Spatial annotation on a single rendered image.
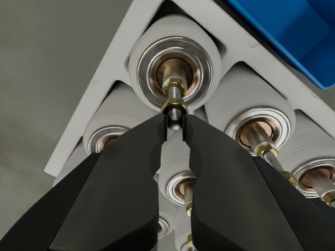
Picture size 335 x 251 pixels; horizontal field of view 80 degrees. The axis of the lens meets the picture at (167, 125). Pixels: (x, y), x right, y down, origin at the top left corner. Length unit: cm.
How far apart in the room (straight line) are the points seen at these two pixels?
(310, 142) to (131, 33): 27
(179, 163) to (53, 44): 38
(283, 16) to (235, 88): 26
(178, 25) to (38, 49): 39
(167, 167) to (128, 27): 19
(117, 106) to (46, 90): 33
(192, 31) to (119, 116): 12
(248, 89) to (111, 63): 18
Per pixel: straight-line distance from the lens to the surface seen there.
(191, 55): 20
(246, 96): 24
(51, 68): 54
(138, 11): 27
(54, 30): 51
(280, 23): 49
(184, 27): 20
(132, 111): 25
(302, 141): 32
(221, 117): 24
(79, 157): 35
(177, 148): 30
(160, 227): 38
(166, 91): 17
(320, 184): 32
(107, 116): 25
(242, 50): 29
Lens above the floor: 45
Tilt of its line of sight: 58 degrees down
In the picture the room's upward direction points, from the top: 177 degrees counter-clockwise
